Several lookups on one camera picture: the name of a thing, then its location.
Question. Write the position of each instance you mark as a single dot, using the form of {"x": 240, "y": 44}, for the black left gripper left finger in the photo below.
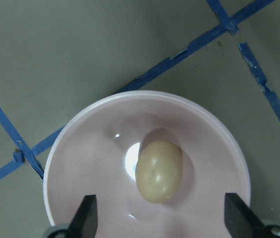
{"x": 84, "y": 222}

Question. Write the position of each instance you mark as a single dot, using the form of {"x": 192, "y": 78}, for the pink bowl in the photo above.
{"x": 97, "y": 151}

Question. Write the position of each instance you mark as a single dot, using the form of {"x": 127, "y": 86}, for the beige egg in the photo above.
{"x": 159, "y": 171}

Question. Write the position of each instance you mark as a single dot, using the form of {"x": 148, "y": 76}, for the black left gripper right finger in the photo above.
{"x": 239, "y": 219}

